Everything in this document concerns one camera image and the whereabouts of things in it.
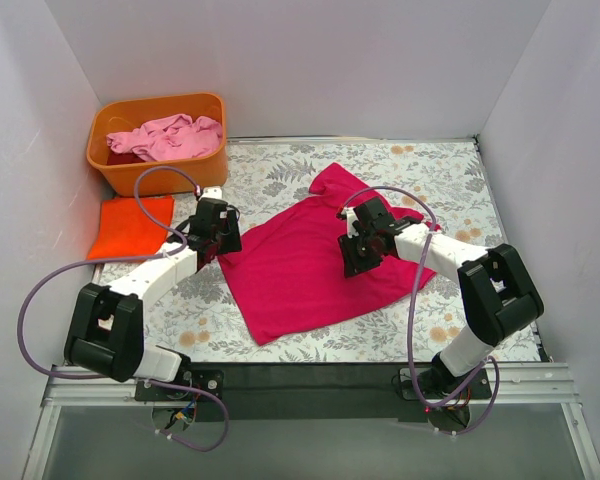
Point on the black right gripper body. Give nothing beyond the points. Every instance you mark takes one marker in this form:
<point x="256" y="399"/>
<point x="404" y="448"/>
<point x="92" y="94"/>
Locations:
<point x="359" y="255"/>

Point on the magenta t shirt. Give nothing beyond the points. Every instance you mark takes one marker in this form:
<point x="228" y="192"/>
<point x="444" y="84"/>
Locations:
<point x="289" y="275"/>

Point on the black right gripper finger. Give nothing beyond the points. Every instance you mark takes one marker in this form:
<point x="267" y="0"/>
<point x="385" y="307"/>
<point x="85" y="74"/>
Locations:
<point x="349" y="248"/>
<point x="372" y="250"/>

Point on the floral patterned table mat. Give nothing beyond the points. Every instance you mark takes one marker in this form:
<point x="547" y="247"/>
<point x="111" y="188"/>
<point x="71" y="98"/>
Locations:
<point x="447" y="180"/>

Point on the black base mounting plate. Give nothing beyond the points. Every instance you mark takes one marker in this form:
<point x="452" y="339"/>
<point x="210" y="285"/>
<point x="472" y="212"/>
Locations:
<point x="309" y="391"/>

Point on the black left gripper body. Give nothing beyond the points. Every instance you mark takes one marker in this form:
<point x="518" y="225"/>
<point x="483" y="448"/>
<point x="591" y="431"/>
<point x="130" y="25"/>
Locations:
<point x="225" y="232"/>

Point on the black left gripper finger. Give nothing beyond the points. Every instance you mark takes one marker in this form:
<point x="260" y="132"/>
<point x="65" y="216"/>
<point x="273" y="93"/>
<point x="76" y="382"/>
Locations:
<point x="230" y="237"/>
<point x="206" y="251"/>

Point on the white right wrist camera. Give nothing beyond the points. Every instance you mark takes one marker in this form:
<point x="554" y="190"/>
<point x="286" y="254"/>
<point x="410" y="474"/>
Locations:
<point x="348" y="215"/>

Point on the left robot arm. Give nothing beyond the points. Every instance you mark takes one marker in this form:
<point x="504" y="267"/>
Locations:
<point x="106" y="334"/>

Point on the aluminium frame rail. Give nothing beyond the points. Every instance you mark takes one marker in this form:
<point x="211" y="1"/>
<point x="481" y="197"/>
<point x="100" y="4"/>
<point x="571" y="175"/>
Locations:
<point x="107" y="430"/>

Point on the orange plastic basket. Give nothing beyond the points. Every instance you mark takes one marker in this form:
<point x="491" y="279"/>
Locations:
<point x="169" y="177"/>

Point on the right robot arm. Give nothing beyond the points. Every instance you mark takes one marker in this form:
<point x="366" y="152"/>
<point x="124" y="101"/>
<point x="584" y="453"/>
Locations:
<point x="499" y="297"/>

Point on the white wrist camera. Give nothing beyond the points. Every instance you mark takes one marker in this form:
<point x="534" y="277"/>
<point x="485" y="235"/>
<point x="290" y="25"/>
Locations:
<point x="348" y="215"/>
<point x="214" y="193"/>

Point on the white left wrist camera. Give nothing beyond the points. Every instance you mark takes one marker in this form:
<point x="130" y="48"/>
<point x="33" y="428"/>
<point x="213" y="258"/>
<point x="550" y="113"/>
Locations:
<point x="214" y="193"/>

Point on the pink crumpled t shirt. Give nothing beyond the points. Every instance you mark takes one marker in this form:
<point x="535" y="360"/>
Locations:
<point x="170" y="138"/>

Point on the folded orange t shirt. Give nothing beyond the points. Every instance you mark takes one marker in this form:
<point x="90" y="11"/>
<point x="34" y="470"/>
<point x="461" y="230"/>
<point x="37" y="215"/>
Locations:
<point x="125" y="231"/>

